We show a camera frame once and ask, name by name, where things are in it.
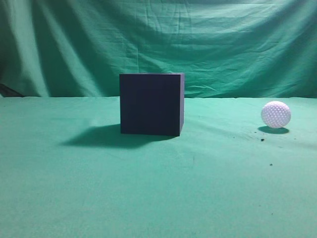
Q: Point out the white dimpled golf ball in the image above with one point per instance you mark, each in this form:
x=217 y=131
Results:
x=276 y=114

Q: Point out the dark blue cube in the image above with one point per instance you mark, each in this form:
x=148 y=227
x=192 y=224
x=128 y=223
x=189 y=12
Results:
x=152 y=103

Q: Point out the green cloth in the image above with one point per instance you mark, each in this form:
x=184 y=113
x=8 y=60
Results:
x=66 y=171

